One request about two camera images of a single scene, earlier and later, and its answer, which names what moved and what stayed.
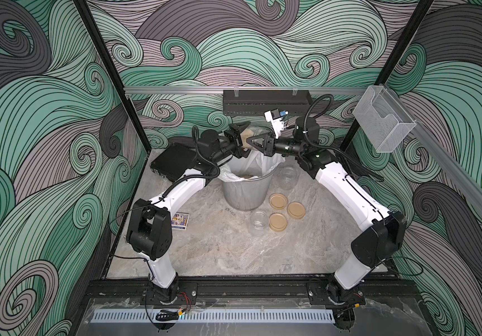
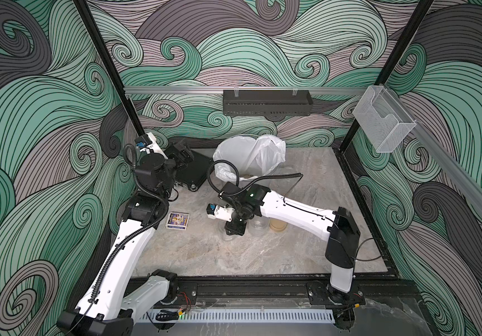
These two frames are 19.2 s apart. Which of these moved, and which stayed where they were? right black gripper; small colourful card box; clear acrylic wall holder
Moved: right black gripper
Stayed: small colourful card box; clear acrylic wall holder
